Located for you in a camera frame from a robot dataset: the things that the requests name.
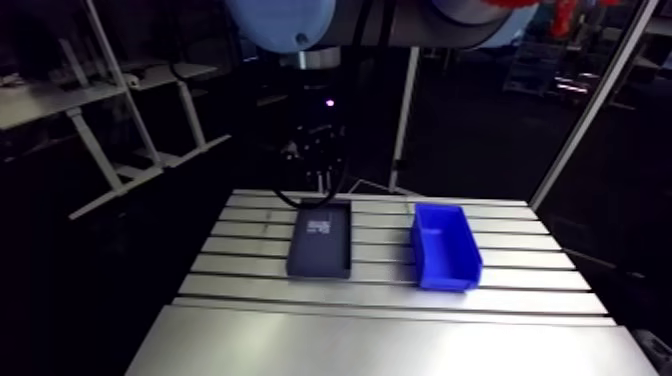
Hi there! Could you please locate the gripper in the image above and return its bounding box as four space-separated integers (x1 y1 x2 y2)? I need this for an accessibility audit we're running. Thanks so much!
285 68 351 176

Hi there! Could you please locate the dark blue-grey tray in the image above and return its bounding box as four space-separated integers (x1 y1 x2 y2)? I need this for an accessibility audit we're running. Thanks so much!
285 200 353 280

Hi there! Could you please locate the blue bin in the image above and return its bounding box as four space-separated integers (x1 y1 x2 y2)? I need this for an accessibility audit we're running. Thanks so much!
409 202 485 293

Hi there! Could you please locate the white desk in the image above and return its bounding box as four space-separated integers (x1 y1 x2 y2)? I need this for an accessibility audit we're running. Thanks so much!
123 61 233 170
0 78 165 222

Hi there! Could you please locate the black cable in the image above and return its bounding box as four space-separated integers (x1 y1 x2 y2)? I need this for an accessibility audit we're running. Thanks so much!
271 155 350 211

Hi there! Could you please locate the white post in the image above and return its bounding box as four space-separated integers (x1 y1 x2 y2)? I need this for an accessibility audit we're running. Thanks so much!
387 46 422 193

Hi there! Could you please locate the aluminium frame post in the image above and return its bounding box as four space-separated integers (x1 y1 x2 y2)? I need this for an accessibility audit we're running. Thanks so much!
529 0 661 212

